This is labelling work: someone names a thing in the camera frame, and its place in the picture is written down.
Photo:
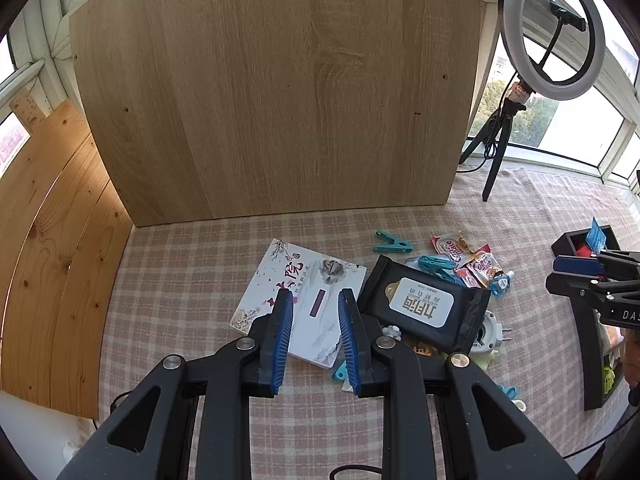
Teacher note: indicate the pale green cloth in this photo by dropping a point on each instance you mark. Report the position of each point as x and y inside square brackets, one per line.
[480, 360]

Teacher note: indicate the black storage container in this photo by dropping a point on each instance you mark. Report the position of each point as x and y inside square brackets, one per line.
[592, 350]

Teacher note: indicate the blue foil packet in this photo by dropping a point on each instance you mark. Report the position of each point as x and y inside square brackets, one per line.
[596, 236]

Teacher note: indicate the white plug adapter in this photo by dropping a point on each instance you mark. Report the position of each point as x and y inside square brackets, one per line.
[487, 335]

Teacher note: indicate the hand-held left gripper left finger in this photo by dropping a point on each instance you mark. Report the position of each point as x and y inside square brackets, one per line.
[282, 340]

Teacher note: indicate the red pouch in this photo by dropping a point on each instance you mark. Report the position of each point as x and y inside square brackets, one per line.
[581, 250]

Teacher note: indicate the paper tag on tripod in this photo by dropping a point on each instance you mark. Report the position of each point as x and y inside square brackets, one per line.
[517, 92]

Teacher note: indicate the small orange item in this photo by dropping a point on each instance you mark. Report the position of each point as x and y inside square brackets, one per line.
[421, 350]

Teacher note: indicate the blue eye drop bottle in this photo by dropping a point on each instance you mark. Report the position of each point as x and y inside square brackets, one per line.
[500, 285]

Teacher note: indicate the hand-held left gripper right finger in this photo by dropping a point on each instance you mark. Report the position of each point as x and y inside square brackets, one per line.
[350, 345]

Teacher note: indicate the black phone clamp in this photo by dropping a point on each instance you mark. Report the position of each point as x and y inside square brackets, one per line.
[567, 15]

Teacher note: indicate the white printed box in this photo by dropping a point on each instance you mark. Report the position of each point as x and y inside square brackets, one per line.
[315, 285]

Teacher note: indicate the pink checkered tablecloth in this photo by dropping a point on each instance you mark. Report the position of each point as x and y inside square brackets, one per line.
[190, 270]

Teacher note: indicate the pink sachet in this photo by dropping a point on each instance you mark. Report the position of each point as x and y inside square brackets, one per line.
[467, 277]

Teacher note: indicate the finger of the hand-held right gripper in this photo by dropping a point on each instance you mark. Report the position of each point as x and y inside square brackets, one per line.
[570, 282]
[575, 265]

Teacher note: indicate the light wooden board panel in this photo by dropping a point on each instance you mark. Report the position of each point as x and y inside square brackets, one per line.
[275, 85]

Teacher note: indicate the white flower-shaped silicone holder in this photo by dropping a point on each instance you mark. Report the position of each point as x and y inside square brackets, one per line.
[391, 331]

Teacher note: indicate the pine plank board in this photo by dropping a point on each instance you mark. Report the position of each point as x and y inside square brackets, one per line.
[60, 260]

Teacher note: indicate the black wet wipes pack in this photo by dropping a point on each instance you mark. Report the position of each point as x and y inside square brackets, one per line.
[425, 305]

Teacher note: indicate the teal clothespin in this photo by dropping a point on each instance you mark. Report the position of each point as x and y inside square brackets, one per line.
[395, 246]
[432, 263]

